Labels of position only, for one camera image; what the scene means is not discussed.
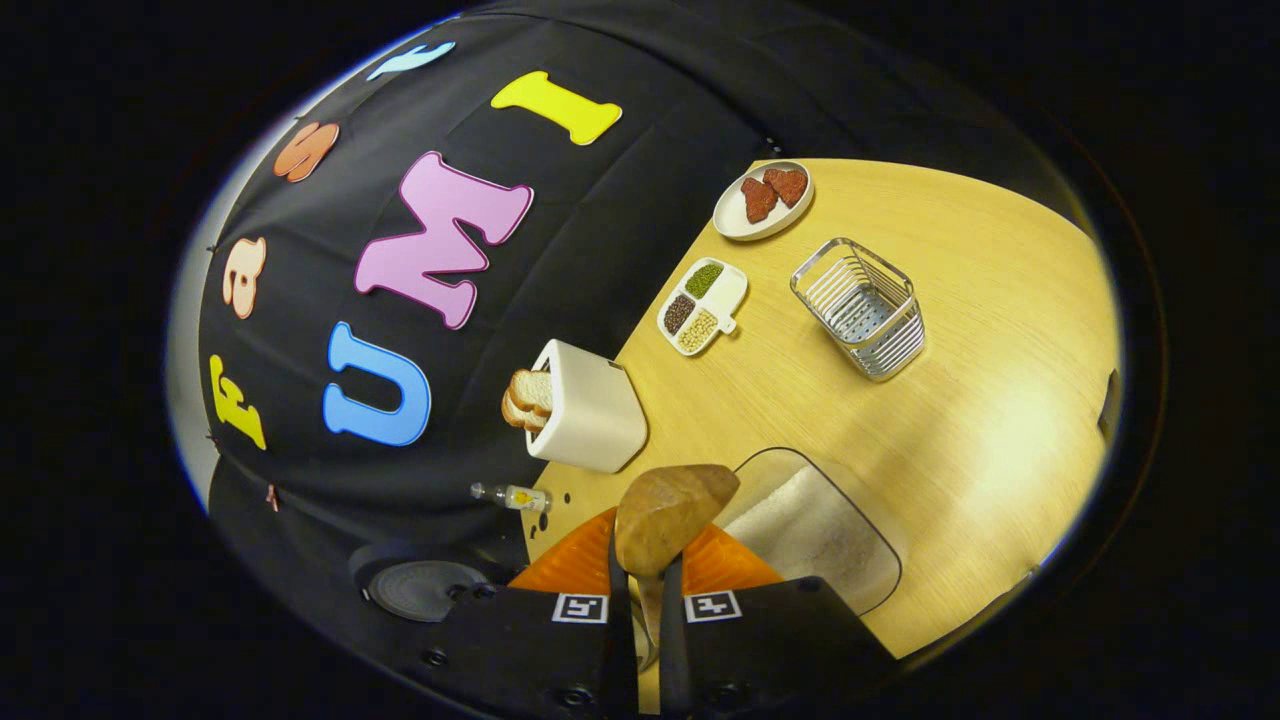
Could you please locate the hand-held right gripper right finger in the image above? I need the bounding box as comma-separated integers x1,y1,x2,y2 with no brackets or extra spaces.
655,520,901,716

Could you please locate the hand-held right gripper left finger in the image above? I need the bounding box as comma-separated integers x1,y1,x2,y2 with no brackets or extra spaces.
400,507,641,716

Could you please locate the wooden spoon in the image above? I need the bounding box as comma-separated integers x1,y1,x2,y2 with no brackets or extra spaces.
613,463,742,671

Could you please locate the clear rice container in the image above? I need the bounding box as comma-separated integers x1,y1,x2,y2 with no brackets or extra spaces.
715,447,903,616

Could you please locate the dark blue rice cooker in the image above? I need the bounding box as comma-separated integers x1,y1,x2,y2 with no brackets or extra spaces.
348,540,531,641

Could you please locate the metal wire chopstick holder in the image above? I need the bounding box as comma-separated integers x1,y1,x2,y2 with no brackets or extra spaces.
790,237,926,382

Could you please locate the small glass bottle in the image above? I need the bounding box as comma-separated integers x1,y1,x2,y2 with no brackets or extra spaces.
470,482,553,514

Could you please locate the white toaster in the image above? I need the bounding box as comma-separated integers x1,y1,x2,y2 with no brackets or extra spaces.
527,339,649,474

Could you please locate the bread slice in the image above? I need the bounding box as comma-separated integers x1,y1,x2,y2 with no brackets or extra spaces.
508,368,553,416
501,388,549,433

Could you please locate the white divided bean dish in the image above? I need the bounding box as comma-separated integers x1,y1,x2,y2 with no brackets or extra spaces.
657,258,749,357

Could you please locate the white round plate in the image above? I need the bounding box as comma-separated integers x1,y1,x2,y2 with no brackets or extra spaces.
712,160,816,242

